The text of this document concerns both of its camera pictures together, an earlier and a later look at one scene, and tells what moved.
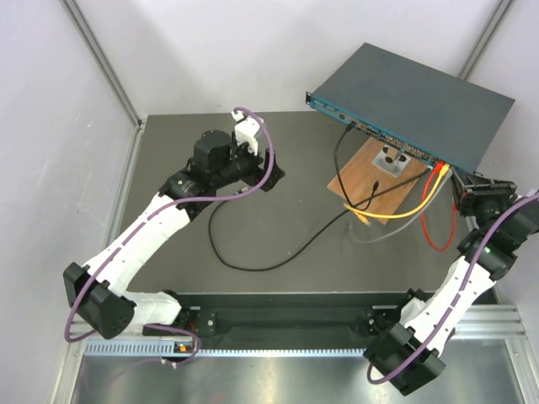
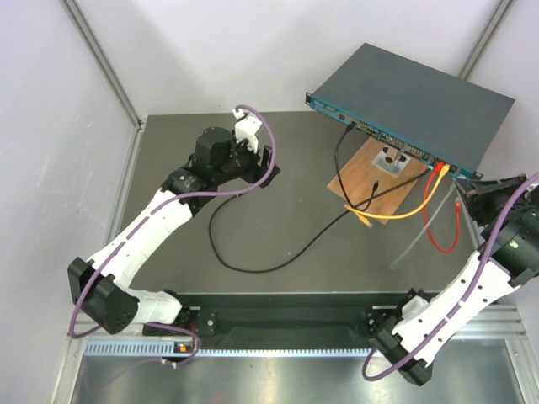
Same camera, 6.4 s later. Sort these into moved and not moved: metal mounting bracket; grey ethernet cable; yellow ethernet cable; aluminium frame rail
Moved: grey ethernet cable
Not moved: yellow ethernet cable; aluminium frame rail; metal mounting bracket
